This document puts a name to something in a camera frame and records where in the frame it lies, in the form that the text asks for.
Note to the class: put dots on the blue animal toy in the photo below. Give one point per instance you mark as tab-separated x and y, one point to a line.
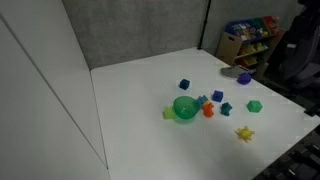
202	99

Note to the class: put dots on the green plastic bowl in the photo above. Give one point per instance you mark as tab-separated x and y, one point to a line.
185	108

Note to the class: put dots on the orange block toy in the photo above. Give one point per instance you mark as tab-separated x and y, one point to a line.
208	110

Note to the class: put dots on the teal block toy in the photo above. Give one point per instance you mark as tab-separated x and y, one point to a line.
226	108

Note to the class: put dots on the wooden toy shelf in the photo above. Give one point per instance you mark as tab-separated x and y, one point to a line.
233	46

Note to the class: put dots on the yellow star toy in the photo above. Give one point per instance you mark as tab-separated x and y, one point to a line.
245	133

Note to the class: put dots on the lime green cube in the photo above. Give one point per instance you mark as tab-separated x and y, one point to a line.
167	113

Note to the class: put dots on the dark blue cube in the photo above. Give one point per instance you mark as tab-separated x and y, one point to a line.
184	84

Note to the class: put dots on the gray metal plate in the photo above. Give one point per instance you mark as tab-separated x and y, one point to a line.
232	71

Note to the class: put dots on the black vertical pole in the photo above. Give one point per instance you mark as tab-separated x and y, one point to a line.
204	26

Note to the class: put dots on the purple ball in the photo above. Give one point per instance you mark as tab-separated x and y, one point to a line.
244	78

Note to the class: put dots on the green hexagonal block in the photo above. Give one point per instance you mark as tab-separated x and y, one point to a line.
254	106

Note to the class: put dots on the black office chair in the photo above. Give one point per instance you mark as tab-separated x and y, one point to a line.
300	50

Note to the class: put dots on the small black clamp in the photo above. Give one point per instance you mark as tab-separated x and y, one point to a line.
312	111

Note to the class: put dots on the black equipment frame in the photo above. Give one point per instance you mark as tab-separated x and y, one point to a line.
296	163

